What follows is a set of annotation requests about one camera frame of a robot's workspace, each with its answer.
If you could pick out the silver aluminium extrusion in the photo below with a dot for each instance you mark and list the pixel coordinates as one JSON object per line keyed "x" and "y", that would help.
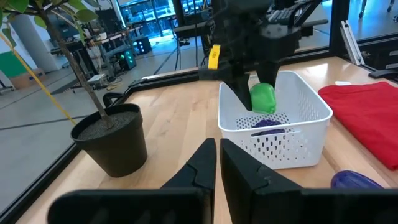
{"x": 351, "y": 42}

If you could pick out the purple toy eggplant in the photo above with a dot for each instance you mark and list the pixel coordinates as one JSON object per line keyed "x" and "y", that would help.
{"x": 354, "y": 181}

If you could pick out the yellow tag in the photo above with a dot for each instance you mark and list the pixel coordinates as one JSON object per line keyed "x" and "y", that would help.
{"x": 214, "y": 57}

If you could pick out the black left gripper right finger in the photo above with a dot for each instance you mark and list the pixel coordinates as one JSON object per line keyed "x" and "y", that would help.
{"x": 280, "y": 202}

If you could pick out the green toy bell pepper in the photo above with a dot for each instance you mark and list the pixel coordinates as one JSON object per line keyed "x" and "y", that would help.
{"x": 263, "y": 99}

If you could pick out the purple toy grapes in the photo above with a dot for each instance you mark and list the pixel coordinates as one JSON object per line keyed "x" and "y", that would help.
{"x": 268, "y": 124}

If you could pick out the white round pillar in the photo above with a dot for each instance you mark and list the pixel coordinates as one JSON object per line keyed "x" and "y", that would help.
{"x": 34, "y": 43}

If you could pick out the red folded cloth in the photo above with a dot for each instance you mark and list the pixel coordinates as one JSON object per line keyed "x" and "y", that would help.
{"x": 370, "y": 118}

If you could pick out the small white flat item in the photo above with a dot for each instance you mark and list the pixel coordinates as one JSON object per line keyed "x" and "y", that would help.
{"x": 343, "y": 83}

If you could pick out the green leafy plant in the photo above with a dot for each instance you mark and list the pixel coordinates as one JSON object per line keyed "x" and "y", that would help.
{"x": 74, "y": 62}

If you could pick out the black plant pot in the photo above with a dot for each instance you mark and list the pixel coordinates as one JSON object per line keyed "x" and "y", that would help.
{"x": 115, "y": 146}

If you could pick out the white perforated plastic basket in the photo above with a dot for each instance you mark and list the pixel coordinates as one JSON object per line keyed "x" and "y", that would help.
{"x": 295, "y": 143}

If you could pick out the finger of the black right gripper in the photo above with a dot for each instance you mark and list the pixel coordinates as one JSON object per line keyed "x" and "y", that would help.
{"x": 268, "y": 74}
{"x": 244, "y": 91}

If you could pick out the black aluminium table frame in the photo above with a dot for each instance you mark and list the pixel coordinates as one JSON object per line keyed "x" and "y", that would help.
{"x": 168, "y": 79}

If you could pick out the cardboard box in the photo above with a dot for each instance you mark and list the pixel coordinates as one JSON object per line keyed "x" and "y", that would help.
{"x": 28, "y": 79}

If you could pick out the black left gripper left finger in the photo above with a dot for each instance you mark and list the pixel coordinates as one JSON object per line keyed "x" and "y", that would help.
{"x": 161, "y": 202}

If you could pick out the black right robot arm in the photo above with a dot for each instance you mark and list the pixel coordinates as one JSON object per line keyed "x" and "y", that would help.
{"x": 242, "y": 9}

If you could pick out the green board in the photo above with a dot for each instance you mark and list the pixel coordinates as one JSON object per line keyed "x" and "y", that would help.
{"x": 11, "y": 65}

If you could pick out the black computer with green lights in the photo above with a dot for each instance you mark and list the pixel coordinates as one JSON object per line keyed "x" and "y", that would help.
{"x": 128, "y": 59}

